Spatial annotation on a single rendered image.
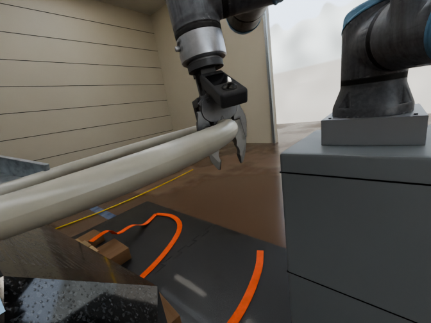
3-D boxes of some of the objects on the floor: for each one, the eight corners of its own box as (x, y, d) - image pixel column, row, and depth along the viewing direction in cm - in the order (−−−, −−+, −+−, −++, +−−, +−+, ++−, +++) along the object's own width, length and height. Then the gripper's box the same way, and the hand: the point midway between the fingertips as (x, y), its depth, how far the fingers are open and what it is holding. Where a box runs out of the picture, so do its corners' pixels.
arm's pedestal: (312, 275, 118) (306, 128, 96) (439, 324, 86) (474, 119, 64) (276, 363, 81) (254, 156, 60) (474, 504, 49) (579, 170, 28)
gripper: (224, 65, 47) (243, 154, 51) (173, 75, 44) (198, 168, 49) (238, 52, 38) (260, 159, 43) (177, 63, 36) (206, 176, 41)
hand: (230, 160), depth 43 cm, fingers closed on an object, 4 cm apart
